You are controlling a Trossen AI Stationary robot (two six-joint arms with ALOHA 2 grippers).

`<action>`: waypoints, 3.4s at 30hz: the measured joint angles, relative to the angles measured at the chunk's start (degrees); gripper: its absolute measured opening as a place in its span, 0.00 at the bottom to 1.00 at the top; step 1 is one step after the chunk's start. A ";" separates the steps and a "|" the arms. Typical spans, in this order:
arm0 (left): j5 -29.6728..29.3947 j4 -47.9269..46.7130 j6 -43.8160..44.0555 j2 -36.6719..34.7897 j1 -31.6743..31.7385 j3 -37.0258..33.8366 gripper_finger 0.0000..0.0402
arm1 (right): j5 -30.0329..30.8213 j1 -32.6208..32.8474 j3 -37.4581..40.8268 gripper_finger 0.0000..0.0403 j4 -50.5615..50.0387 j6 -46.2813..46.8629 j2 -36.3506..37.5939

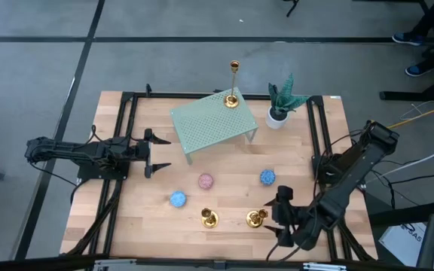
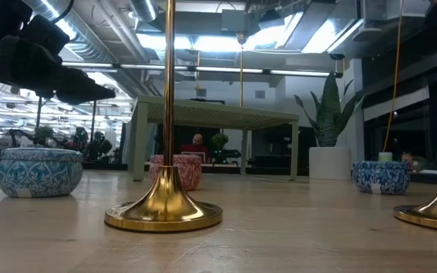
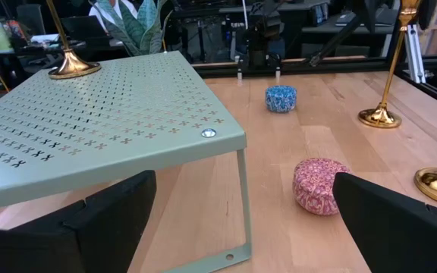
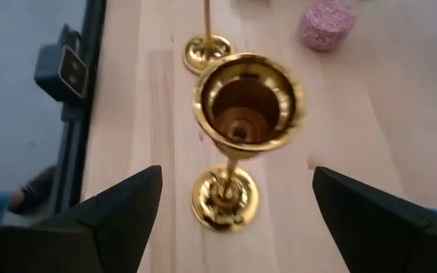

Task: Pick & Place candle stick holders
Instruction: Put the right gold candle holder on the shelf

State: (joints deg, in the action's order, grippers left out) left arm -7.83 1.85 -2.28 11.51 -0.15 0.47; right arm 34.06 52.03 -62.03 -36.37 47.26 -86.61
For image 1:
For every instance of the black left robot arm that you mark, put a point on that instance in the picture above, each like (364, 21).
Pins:
(70, 148)

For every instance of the green plant in white pot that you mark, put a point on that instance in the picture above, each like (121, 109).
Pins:
(277, 120)

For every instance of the green perforated metal shelf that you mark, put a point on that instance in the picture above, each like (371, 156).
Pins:
(209, 124)

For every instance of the tall gold candlestick holder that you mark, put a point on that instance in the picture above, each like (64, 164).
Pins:
(231, 101)

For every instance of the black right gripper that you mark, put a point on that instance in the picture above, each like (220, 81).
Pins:
(288, 216)

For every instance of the dark blue speckled candle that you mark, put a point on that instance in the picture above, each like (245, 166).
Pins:
(268, 177)

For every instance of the black aluminium rail frame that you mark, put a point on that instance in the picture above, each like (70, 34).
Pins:
(164, 95)

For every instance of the black tripod leg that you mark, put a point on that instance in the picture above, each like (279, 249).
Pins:
(292, 8)

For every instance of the short gold candlestick holder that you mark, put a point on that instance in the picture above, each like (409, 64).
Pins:
(254, 220)

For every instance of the black desk foot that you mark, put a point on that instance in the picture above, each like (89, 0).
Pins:
(416, 96)
(405, 215)

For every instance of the medium gold candlestick holder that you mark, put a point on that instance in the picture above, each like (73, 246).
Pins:
(209, 221)

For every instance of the person's foot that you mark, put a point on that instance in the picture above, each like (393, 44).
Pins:
(407, 38)
(416, 70)

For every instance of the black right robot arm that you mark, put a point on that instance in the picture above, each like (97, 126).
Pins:
(352, 177)

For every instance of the white printed cardboard box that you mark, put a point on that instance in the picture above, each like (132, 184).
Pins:
(403, 242)

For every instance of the silver metal bracket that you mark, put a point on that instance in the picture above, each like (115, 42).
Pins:
(113, 265)
(324, 267)

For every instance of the light blue speckled candle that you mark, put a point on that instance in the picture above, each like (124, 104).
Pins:
(178, 199)

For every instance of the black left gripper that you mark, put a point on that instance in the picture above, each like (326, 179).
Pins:
(143, 152)

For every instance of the black crossbar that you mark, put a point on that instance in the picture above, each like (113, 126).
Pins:
(32, 262)

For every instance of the pink speckled candle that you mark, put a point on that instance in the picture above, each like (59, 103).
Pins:
(205, 181)

